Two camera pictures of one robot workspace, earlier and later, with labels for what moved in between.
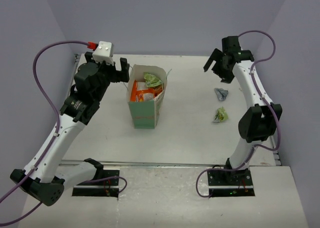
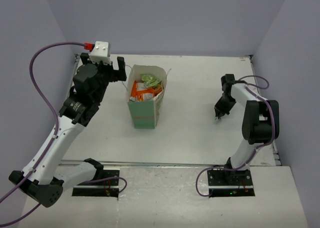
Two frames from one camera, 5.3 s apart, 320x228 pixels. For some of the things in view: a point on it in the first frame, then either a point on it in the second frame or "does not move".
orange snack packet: [140, 92] does not move
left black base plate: [106, 187] does not move
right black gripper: [226, 76] → [219, 107]
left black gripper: [116, 73] does not move
